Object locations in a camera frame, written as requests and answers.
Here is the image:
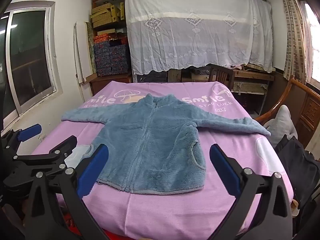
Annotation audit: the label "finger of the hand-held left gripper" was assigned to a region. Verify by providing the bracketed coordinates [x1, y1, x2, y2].
[1, 124, 42, 156]
[14, 135, 78, 172]

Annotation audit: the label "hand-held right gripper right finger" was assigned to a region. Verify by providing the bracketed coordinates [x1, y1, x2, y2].
[209, 144, 293, 240]

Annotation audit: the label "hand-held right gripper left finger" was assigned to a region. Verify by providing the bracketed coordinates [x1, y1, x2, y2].
[24, 144, 110, 240]

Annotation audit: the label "blue fleece jacket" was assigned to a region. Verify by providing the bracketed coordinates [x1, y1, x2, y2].
[61, 93, 272, 196]

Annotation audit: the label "grey cloth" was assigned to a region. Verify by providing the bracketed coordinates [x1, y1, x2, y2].
[264, 104, 298, 148]

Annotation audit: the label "black garment on chair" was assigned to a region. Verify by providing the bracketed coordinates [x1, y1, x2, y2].
[274, 135, 320, 207]

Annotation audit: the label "purple printed blanket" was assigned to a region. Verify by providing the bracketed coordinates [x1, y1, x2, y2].
[31, 80, 294, 240]

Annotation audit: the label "low wooden cabinet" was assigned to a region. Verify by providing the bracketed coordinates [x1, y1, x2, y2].
[89, 73, 133, 96]

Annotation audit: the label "white wooden slats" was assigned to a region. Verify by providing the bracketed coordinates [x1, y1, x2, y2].
[73, 22, 87, 85]

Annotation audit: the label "dark wooden chair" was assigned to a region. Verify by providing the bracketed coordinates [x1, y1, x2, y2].
[207, 64, 236, 91]

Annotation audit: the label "wooden desk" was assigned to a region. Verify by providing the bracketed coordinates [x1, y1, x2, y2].
[232, 65, 276, 96]

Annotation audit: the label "blue patterned storage box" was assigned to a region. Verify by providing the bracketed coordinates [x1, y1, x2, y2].
[94, 42, 111, 77]

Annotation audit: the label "carved wooden armchair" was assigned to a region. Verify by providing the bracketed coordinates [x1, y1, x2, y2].
[254, 75, 320, 152]

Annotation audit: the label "rolled green paper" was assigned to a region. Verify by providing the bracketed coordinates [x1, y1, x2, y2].
[85, 21, 97, 75]

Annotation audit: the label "blue patterned drawer box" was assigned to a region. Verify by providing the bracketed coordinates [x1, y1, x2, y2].
[109, 44, 130, 75]

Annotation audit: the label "red patterned box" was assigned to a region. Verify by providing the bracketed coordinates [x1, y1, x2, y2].
[93, 35, 118, 44]

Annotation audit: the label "yellow cardboard box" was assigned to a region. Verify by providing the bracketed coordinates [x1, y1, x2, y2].
[90, 14, 121, 23]
[91, 3, 121, 15]

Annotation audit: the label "white lace curtain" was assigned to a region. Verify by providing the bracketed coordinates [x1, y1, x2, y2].
[121, 0, 273, 75]

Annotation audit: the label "bright window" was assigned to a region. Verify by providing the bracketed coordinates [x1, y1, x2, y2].
[299, 0, 320, 90]

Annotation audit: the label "checked beige curtain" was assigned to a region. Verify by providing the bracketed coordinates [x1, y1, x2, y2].
[277, 0, 313, 84]

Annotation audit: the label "sliding window with grey frame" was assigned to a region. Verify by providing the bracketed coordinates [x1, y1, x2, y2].
[0, 1, 63, 117]

